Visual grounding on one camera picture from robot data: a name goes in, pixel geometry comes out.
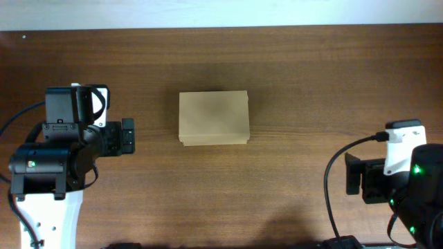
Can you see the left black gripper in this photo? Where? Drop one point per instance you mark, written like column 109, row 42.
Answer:
column 116, row 144

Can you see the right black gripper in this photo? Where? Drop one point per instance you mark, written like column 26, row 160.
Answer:
column 370, row 170

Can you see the brown cardboard box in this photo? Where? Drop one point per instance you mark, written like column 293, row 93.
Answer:
column 213, row 118

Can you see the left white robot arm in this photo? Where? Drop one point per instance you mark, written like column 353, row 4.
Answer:
column 48, row 171

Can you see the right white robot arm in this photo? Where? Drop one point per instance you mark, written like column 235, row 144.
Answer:
column 414, row 196

